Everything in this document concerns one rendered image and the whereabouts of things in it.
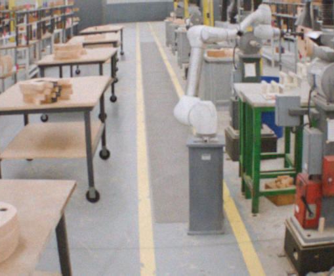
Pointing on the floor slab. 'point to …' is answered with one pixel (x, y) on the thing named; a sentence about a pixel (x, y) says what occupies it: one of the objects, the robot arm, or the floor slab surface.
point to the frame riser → (314, 255)
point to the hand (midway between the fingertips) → (302, 34)
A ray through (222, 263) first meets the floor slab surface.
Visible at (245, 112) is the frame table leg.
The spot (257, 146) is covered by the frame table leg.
